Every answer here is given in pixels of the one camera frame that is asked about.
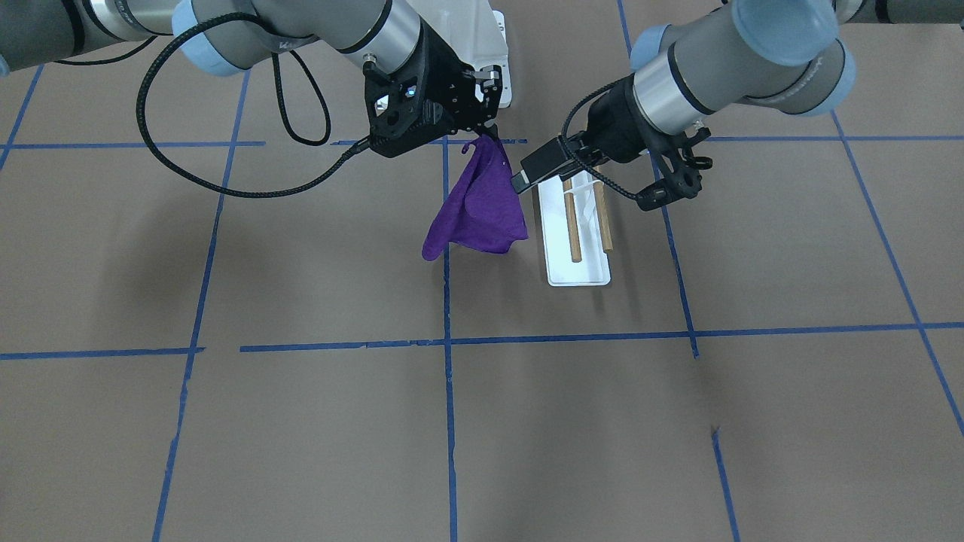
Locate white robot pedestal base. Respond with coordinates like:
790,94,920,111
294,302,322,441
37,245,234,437
467,9,513,109

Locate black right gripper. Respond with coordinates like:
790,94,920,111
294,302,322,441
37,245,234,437
364,22,502,158

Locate purple towel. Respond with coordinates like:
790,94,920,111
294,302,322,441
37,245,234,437
421,135,528,261

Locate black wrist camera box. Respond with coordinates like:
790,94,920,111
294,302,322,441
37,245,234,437
511,135,581,195

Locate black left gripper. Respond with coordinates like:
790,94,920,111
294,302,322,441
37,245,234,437
561,77,713,212

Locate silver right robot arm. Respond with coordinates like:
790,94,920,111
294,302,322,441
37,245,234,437
1,1,508,157

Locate white towel rack base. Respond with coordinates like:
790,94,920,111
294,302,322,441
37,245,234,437
537,172,612,287

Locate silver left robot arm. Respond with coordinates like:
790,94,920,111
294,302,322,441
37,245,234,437
557,1,962,212

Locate wooden rack rod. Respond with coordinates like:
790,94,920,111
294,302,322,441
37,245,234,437
563,178,582,262
593,181,615,254

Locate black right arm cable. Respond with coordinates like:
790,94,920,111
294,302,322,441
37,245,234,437
136,12,377,199

